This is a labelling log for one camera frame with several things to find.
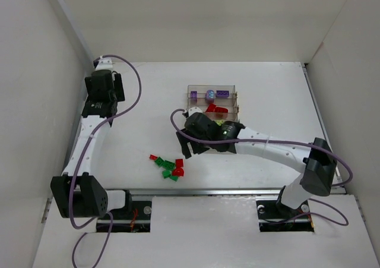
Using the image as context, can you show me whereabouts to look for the red lego small brick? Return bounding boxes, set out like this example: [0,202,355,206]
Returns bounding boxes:
[175,159,184,168]

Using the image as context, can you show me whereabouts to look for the red lego block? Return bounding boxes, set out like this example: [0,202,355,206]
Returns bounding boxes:
[206,103,229,114]

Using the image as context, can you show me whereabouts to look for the purple lego plate brick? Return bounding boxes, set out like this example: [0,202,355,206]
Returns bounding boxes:
[189,91,198,103]

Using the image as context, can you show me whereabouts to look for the purple lego round brick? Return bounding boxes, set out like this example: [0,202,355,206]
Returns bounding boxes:
[205,90,215,103]

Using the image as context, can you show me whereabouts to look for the purple lego long plate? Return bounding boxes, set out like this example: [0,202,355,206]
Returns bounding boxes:
[216,90,230,99]

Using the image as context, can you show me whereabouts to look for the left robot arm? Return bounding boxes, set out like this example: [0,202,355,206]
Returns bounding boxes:
[50,70,129,218]

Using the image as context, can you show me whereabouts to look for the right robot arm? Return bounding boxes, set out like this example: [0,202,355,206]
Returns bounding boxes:
[176,112,337,210]

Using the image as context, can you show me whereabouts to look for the red lego arch piece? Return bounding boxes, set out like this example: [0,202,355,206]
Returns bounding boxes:
[172,168,185,177]

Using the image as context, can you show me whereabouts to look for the green lego brick lower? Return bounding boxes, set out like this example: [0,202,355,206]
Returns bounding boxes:
[162,160,176,171]

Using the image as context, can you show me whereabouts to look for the green lego brick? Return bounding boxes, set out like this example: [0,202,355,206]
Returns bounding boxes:
[154,157,164,166]
[162,160,176,171]

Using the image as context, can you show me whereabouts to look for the clear compartment organizer tray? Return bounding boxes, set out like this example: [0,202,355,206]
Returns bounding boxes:
[186,85,239,122]

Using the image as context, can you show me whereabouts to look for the green lego brick middle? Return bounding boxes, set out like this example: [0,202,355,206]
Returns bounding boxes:
[154,157,164,166]

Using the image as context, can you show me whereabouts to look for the green lego small left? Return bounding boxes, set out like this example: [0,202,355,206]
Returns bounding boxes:
[162,169,172,179]

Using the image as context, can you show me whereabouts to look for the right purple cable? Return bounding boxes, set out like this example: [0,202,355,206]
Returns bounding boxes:
[170,109,354,227]

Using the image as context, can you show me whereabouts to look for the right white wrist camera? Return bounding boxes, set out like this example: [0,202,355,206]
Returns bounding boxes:
[182,107,204,118]

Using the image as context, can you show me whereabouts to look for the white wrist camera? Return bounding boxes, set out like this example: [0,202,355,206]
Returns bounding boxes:
[182,107,204,118]
[93,56,113,71]

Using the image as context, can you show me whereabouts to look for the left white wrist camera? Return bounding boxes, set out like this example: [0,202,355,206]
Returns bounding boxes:
[93,56,113,71]

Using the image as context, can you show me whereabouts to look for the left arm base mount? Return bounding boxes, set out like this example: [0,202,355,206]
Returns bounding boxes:
[111,200,152,233]

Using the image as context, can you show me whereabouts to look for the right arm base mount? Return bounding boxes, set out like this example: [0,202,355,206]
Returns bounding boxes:
[256,200,314,232]

